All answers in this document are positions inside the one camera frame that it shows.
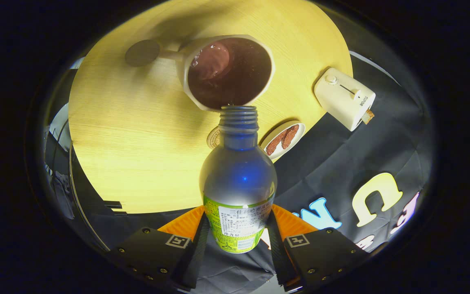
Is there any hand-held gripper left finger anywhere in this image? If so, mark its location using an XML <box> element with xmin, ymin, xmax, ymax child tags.
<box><xmin>109</xmin><ymin>204</ymin><xmax>211</xmax><ymax>291</ymax></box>

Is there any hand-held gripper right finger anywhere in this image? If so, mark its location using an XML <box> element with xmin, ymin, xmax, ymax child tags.
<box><xmin>266</xmin><ymin>204</ymin><xmax>369</xmax><ymax>292</ymax></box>

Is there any silver bottle green label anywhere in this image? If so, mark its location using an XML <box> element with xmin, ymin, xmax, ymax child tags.
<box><xmin>199</xmin><ymin>105</ymin><xmax>278</xmax><ymax>254</ymax></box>

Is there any round wooden coaster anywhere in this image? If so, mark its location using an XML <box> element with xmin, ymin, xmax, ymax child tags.
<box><xmin>206</xmin><ymin>126</ymin><xmax>222</xmax><ymax>149</ymax></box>

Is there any cream cup wooden handle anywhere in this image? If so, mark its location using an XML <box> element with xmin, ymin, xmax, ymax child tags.
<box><xmin>125</xmin><ymin>34</ymin><xmax>275</xmax><ymax>112</ymax></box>

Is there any brown meat slice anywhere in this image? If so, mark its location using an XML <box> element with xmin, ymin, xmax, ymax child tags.
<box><xmin>266</xmin><ymin>130</ymin><xmax>288</xmax><ymax>156</ymax></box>
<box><xmin>282</xmin><ymin>125</ymin><xmax>299</xmax><ymax>149</ymax></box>

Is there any black backdrop cloth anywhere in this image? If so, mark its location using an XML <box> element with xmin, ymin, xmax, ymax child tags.
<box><xmin>96</xmin><ymin>49</ymin><xmax>433</xmax><ymax>294</ymax></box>

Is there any wooden table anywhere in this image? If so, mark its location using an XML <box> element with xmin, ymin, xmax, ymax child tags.
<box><xmin>68</xmin><ymin>0</ymin><xmax>354</xmax><ymax>214</ymax></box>

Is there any white round plate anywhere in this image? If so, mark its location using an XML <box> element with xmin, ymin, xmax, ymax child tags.
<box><xmin>260</xmin><ymin>120</ymin><xmax>306</xmax><ymax>160</ymax></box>

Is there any white toaster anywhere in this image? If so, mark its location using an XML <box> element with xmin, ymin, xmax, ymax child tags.
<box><xmin>314</xmin><ymin>67</ymin><xmax>376</xmax><ymax>131</ymax></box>

